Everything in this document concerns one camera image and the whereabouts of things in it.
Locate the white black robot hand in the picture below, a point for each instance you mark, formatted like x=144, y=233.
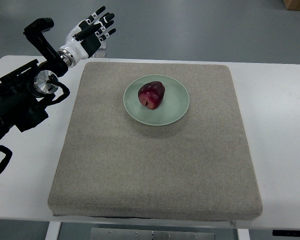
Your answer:
x=87, y=37

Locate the dark red apple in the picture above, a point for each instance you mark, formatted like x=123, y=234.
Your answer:
x=151, y=94

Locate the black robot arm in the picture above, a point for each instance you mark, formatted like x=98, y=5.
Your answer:
x=27, y=91

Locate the silver floor socket plate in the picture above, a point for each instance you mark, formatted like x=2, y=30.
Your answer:
x=103, y=46

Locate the pale green plate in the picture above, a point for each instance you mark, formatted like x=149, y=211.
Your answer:
x=174, y=105

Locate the beige fabric cushion mat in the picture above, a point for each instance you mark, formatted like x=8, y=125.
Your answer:
x=198, y=168

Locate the cardboard box corner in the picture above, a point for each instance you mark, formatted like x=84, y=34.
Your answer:
x=292, y=5

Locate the black table control panel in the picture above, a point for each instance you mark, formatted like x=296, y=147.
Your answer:
x=286, y=233

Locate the metal table base plate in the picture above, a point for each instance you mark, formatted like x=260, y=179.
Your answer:
x=137, y=234

